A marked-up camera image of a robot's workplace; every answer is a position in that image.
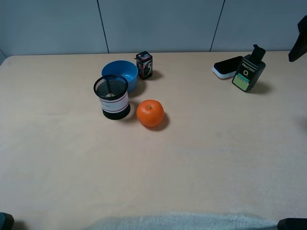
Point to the black object bottom right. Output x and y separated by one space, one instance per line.
292 224

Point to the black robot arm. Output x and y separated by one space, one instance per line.
300 46

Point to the black white board eraser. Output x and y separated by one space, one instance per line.
227 68

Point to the black gum box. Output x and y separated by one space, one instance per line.
144 63

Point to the blue plastic bowl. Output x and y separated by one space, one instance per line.
124 68

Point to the black mesh pen cup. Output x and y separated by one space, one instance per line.
112 92

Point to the dark green pump bottle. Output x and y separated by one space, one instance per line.
249 69

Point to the black object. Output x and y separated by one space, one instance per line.
292 224
6 221

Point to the black object bottom left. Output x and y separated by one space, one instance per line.
6 221

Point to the orange mandarin fruit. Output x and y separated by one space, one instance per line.
150 113

